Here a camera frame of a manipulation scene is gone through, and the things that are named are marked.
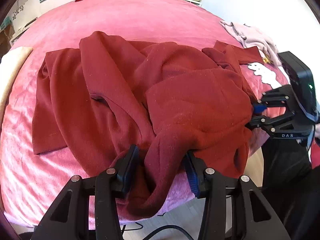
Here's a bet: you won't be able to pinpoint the white cotton gloves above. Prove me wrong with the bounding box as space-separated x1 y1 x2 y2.
248 62 281 89

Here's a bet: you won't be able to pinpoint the dark red fleece jacket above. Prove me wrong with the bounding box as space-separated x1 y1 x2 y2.
32 31 262 220

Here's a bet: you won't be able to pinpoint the pink bed blanket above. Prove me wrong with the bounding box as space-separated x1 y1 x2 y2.
0 0 291 227

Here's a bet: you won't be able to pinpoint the light pink sweater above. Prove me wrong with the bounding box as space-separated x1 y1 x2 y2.
220 20 281 67

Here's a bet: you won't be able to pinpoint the cream folded blanket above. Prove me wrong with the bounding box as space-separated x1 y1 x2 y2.
0 47 33 121

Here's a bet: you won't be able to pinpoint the teal box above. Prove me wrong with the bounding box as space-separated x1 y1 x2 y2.
1 16 11 30

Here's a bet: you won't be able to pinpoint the black cable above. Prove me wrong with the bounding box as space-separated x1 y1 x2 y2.
120 212 196 240

